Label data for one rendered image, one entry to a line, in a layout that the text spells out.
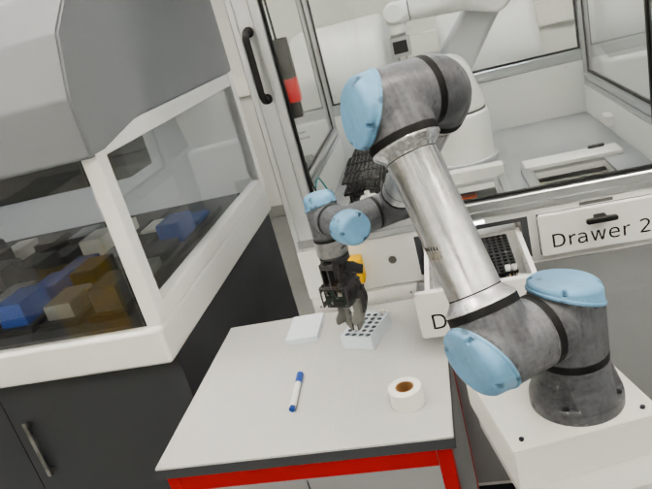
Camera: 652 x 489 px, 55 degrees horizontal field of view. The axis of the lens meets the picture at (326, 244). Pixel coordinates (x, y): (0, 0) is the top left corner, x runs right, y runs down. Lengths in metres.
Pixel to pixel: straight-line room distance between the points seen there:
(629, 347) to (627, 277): 0.22
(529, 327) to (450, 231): 0.18
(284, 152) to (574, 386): 0.93
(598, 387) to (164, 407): 1.21
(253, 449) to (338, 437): 0.18
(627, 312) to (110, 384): 1.43
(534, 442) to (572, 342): 0.18
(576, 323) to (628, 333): 0.88
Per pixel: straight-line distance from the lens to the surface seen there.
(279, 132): 1.63
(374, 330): 1.55
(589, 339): 1.04
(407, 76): 1.00
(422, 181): 0.96
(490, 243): 1.63
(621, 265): 1.79
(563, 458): 1.11
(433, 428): 1.26
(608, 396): 1.11
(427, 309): 1.39
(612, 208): 1.70
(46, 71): 1.56
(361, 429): 1.30
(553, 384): 1.09
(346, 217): 1.28
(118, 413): 1.96
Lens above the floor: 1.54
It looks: 20 degrees down
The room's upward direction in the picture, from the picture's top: 15 degrees counter-clockwise
